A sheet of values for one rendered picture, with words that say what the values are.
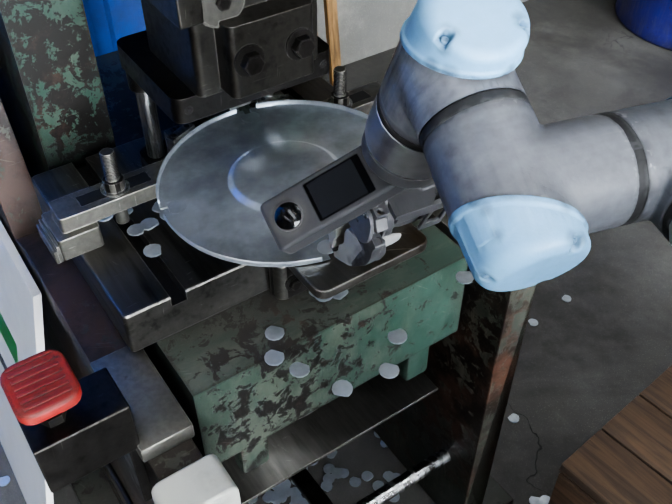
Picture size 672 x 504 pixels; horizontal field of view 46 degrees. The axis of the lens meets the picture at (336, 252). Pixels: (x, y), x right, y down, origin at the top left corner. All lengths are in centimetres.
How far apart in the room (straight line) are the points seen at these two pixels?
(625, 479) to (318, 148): 64
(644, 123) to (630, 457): 77
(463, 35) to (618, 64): 235
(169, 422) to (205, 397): 5
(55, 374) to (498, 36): 50
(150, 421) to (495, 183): 51
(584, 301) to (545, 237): 146
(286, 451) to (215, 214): 47
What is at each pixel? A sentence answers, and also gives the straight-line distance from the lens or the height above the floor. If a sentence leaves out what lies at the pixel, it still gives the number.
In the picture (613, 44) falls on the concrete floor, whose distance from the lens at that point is 295.
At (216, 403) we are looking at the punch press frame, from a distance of 91.
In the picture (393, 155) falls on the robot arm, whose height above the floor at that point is 99.
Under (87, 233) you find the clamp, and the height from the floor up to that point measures 73.
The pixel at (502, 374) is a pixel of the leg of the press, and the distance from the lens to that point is 117.
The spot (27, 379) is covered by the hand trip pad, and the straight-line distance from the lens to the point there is 78.
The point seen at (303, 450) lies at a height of 31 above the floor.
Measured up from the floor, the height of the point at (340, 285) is 78.
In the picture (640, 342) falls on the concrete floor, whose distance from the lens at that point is 188.
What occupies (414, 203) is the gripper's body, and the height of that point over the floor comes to 91.
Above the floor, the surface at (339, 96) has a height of 77.
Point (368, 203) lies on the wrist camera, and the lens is 64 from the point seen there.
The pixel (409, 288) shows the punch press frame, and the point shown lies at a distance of 98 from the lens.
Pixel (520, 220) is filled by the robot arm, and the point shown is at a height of 104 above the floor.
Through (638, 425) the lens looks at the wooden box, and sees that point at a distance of 128.
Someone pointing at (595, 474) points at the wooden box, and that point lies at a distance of 121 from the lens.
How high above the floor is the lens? 134
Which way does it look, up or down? 43 degrees down
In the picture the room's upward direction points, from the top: straight up
